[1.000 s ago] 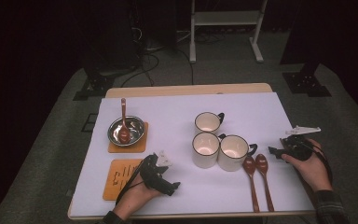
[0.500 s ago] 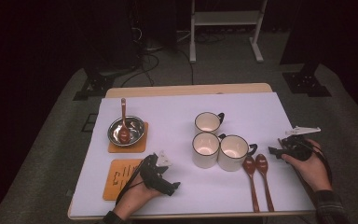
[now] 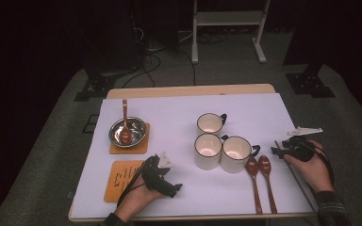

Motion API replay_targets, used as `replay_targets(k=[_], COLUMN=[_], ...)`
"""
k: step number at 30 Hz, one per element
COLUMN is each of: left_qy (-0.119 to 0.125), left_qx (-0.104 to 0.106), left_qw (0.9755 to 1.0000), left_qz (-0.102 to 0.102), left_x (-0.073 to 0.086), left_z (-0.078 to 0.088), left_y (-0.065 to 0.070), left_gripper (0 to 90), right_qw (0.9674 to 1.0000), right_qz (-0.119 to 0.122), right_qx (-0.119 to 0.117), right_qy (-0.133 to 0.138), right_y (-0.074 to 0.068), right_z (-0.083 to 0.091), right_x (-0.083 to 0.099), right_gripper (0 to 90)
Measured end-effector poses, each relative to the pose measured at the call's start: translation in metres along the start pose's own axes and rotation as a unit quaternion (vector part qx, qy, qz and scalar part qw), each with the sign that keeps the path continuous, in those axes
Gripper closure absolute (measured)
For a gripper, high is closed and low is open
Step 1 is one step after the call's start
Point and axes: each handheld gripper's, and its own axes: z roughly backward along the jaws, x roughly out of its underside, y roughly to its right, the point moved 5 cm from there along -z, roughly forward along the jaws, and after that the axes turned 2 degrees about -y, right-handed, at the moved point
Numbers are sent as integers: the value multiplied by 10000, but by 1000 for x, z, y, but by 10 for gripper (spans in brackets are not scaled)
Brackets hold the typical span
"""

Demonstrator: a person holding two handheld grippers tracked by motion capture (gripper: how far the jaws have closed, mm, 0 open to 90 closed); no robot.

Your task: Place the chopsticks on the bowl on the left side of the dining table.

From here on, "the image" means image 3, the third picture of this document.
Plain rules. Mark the reddish brown wooden spoon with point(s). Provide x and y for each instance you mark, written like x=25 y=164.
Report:
x=264 y=164
x=124 y=109
x=252 y=166

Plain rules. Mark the cream ribbed mug black rim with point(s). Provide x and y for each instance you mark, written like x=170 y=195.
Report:
x=235 y=152
x=210 y=123
x=208 y=149

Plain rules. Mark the square wooden coaster cutout pattern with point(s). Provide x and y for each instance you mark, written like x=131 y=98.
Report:
x=128 y=150
x=113 y=191

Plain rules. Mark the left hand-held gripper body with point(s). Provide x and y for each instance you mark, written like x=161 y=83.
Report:
x=154 y=174

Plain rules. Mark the white metal stand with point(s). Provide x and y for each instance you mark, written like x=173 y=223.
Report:
x=229 y=18

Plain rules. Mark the person's right hand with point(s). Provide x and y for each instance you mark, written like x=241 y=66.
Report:
x=317 y=172

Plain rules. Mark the white table mat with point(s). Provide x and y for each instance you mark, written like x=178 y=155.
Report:
x=176 y=106

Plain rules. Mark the black floor frame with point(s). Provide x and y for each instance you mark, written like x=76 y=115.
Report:
x=90 y=124

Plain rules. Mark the person's left hand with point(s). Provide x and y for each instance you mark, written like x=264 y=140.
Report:
x=138 y=202

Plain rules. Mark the black stand base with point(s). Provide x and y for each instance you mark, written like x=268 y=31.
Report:
x=309 y=84
x=95 y=84

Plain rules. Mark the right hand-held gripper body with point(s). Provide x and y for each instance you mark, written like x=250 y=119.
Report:
x=301 y=150

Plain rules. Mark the steel bowl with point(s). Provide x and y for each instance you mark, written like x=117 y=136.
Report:
x=138 y=130

